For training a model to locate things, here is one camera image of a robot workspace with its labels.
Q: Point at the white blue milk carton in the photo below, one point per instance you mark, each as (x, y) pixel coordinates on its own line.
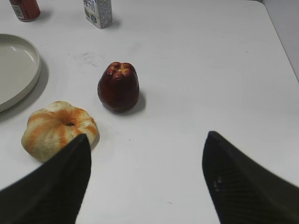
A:
(99, 12)

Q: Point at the beige round plate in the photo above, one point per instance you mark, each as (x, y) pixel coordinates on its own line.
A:
(20, 66)

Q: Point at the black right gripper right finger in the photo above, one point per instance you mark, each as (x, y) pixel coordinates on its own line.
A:
(244, 192)

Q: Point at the red soda can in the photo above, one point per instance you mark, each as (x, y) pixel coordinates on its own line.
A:
(25, 10)

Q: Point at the dark red apple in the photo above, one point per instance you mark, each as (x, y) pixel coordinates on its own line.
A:
(118, 88)

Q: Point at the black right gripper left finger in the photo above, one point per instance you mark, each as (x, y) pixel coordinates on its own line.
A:
(54, 192)

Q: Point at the orange and cream pumpkin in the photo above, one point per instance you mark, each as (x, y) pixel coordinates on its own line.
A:
(51, 128)

